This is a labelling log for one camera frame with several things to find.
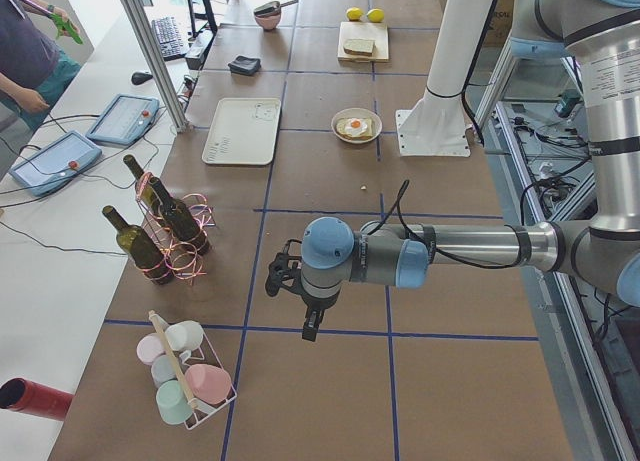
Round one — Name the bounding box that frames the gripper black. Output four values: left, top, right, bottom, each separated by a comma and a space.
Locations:
302, 293, 331, 341

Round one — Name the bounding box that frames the toast with fried egg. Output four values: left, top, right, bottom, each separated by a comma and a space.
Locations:
336, 117, 374, 140

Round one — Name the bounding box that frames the white plate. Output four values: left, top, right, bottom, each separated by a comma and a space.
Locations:
331, 108, 382, 144

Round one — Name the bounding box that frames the bread slice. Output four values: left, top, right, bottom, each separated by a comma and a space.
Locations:
342, 38, 375, 57

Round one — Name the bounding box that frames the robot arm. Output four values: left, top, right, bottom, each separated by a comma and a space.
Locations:
294, 0, 639, 340

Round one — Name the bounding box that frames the cream serving tray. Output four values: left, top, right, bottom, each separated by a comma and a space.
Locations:
201, 97, 281, 166

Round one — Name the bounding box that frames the white cup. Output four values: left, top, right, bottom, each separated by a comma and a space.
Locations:
164, 320, 204, 352

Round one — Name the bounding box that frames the grey cup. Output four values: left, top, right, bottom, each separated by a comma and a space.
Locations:
151, 354, 176, 388

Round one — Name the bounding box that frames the mint green cup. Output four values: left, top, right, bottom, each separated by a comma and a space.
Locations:
155, 380, 193, 425

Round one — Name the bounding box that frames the pink cup top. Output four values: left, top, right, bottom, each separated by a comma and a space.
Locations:
136, 333, 165, 366

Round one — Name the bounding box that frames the green wine bottle middle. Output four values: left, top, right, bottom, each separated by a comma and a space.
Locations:
149, 176, 210, 255

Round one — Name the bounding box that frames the green wine bottle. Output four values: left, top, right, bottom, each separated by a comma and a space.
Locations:
149, 176, 210, 255
102, 205, 174, 285
123, 154, 160, 217

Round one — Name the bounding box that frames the green wine bottle front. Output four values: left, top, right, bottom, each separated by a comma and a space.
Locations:
102, 205, 174, 285

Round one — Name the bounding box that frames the green wine bottle back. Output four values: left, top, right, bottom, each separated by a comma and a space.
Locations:
123, 154, 160, 217

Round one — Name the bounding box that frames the dark grey folded cloth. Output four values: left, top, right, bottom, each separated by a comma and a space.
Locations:
228, 55, 261, 76

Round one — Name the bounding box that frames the teach pendant far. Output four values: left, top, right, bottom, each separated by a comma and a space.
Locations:
86, 94, 160, 147

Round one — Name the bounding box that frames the teach pendant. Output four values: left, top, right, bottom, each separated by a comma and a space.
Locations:
9, 130, 102, 197
86, 94, 160, 147

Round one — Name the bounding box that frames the wooden cutting board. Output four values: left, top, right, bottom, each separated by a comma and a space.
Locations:
337, 21, 389, 62

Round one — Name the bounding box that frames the red cylinder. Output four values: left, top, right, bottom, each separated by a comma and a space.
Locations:
1, 378, 74, 421

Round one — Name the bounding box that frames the black computer mouse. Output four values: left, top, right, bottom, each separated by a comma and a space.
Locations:
130, 71, 153, 86

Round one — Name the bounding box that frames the teach pendant near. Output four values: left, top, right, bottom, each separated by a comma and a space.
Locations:
9, 130, 102, 197

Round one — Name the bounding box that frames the pink bowl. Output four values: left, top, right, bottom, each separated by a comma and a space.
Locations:
254, 10, 281, 31

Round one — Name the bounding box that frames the yellow lemon left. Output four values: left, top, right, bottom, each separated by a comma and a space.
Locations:
346, 7, 363, 21

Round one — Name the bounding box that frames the yellow lemon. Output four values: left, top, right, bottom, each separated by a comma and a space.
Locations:
346, 7, 363, 21
366, 8, 385, 23

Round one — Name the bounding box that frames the yellow lemon right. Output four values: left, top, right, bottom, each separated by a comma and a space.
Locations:
366, 8, 385, 23

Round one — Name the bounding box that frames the metal scoop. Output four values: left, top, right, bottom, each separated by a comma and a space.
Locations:
253, 0, 299, 17

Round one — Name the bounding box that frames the black keyboard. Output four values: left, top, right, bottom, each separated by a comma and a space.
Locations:
151, 16, 188, 61

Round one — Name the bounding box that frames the person in dark shirt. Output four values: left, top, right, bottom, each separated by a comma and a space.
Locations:
1, 0, 81, 132

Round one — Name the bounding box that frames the green tool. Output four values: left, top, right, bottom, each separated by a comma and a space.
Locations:
47, 5, 84, 45

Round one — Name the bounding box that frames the white wire cup rack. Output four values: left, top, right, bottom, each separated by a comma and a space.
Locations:
148, 309, 238, 430

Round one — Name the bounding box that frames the wooden rack handle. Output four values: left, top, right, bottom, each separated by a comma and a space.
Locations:
148, 310, 197, 410

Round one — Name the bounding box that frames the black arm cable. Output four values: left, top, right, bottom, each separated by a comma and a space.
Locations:
382, 179, 531, 270

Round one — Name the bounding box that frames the copper wire bottle rack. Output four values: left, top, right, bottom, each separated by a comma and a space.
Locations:
138, 194, 207, 283

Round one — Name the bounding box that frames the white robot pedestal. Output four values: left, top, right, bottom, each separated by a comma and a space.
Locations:
396, 0, 497, 157

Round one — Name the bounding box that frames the aluminium frame post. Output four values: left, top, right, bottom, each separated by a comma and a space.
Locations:
120, 0, 190, 133

